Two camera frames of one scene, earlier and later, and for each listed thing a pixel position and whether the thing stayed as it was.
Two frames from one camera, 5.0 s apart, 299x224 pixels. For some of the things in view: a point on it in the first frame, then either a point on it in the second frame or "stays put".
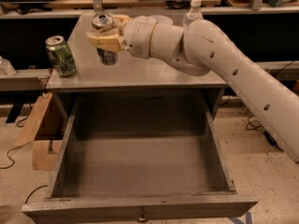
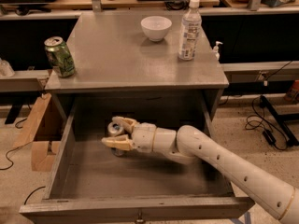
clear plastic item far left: [6, 67] stays put
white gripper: [137, 36] to [143, 135]
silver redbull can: [103, 21] to [115, 128]
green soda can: [60, 55] stays put
